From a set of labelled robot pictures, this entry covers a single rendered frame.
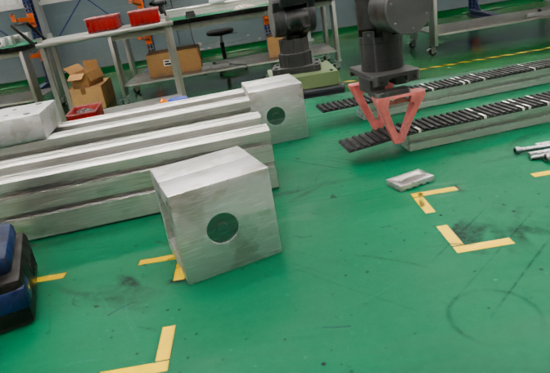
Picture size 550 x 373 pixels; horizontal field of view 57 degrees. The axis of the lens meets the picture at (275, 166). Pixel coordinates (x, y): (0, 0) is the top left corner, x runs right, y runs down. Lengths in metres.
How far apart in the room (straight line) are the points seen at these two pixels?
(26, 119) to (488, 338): 0.69
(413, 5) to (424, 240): 0.27
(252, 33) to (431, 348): 8.01
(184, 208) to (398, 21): 0.33
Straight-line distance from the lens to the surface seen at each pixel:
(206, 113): 0.83
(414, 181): 0.63
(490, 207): 0.59
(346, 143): 0.72
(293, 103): 0.84
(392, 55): 0.70
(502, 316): 0.43
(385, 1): 0.62
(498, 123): 0.82
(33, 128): 0.85
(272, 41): 5.58
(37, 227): 0.70
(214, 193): 0.47
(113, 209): 0.68
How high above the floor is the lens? 1.04
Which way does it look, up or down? 21 degrees down
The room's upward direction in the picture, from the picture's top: 9 degrees counter-clockwise
